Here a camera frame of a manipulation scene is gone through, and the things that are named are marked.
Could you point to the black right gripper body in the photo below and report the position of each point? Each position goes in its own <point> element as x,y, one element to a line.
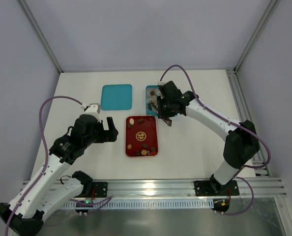
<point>162,111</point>

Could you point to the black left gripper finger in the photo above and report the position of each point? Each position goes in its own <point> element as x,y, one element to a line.
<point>109,138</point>
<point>112,131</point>

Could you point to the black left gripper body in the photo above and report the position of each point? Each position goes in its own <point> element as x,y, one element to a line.
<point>102,134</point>

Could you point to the teal square tin box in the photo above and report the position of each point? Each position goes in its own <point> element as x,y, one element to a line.
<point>155,87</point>

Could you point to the metal tongs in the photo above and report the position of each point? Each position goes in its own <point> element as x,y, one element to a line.
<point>160,114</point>

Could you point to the teal tin lid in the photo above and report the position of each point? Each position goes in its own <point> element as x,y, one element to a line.
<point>116,97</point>

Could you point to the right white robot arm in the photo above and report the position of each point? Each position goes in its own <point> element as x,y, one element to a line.
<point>239,137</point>

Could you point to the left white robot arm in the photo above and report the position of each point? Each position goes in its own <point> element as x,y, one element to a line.
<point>28,211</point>

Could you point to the golden scalloped round chocolate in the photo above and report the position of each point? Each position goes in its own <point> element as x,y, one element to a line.
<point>143,152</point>

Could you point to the white paper cup liner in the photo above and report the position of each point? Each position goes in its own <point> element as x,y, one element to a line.
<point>148,100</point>
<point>147,92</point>
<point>152,109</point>

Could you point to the red rectangular tray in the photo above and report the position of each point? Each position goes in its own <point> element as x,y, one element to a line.
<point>141,133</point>

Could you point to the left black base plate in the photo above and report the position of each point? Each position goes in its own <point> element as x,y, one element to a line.
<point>99,190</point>

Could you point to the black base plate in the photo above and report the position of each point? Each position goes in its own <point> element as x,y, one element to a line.
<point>99,190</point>
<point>202,188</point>

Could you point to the aluminium front rail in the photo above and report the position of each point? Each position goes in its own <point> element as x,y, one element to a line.
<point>258,187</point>

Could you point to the aluminium rail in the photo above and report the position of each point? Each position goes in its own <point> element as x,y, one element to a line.
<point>258,187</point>
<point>244,112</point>

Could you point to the right side aluminium rail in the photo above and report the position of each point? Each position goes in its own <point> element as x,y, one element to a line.
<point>244,112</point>

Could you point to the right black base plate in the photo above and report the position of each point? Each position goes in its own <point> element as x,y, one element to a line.
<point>202,188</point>

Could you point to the white slotted cable duct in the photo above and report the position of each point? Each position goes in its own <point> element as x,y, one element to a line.
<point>135,204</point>

